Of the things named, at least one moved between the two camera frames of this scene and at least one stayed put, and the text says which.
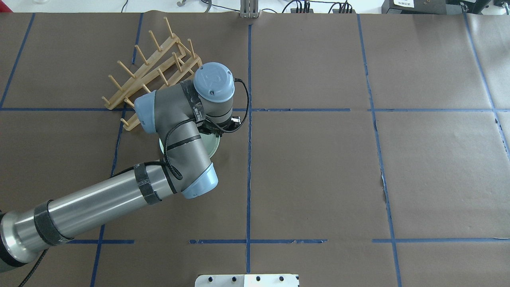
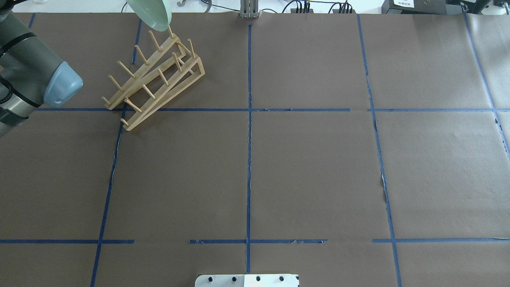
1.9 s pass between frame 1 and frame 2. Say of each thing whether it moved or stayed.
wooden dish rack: stayed
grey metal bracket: stayed
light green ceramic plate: moved
